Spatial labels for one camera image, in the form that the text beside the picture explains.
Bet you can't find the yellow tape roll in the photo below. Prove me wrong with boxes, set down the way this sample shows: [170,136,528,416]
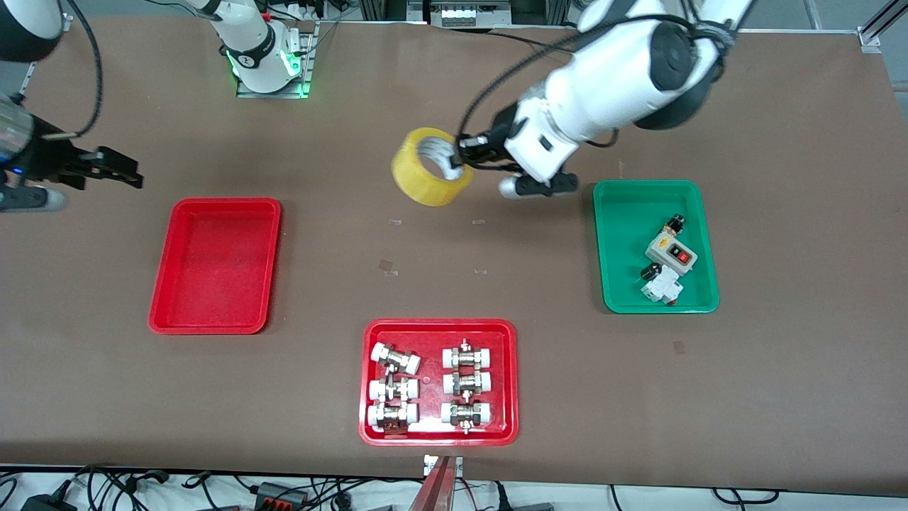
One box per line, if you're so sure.
[391,128,475,207]

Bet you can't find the empty red plastic tray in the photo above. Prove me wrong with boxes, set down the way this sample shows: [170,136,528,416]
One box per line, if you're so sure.
[148,197,282,335]

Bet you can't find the green plastic tray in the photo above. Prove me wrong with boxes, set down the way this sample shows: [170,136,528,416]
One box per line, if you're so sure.
[592,180,721,314]

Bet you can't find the red tray with fittings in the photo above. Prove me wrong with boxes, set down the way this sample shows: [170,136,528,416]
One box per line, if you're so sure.
[358,318,519,447]

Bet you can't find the white terminal block device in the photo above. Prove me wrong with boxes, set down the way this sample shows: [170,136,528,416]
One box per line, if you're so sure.
[426,0,513,28]

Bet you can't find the white circuit breaker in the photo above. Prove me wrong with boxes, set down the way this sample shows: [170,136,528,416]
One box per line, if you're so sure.
[641,273,684,305]

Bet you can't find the metal pipe fitting white caps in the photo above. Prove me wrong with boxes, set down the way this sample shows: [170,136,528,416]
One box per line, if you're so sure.
[443,369,494,397]
[442,339,494,370]
[441,399,493,434]
[367,402,419,432]
[368,376,420,402]

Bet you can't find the tilted metal pipe fitting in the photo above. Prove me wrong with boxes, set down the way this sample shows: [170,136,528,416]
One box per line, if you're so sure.
[370,342,422,375]

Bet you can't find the red metal bar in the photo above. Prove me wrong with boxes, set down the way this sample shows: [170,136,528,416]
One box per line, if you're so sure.
[409,457,455,511]

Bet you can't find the black plug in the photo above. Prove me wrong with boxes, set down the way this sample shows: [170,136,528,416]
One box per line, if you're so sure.
[493,483,555,511]

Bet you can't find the grey power block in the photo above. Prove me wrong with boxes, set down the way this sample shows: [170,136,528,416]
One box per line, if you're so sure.
[255,481,310,509]

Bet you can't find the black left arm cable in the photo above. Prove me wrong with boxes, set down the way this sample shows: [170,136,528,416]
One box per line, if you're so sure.
[460,14,731,143]

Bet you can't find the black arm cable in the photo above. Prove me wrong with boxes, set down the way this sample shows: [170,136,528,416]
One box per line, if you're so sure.
[460,14,731,143]
[53,0,104,139]

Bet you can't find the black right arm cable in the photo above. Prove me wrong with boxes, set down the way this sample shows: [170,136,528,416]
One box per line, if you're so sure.
[53,0,104,139]

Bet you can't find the black braided table cable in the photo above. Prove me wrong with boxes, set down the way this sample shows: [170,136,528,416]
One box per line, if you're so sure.
[489,28,579,52]

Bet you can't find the grey switch box red button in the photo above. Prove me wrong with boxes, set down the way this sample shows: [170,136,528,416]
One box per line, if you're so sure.
[644,232,699,276]

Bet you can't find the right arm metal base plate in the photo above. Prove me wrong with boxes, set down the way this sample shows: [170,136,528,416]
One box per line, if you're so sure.
[236,21,318,99]

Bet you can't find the small silver bracket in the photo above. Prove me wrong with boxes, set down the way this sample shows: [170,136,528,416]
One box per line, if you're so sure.
[423,454,464,478]

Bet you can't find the aluminium frame profile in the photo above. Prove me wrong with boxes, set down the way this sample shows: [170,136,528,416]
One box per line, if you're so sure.
[857,0,908,54]

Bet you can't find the black cable loop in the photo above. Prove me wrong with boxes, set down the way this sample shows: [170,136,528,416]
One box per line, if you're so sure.
[712,488,781,506]

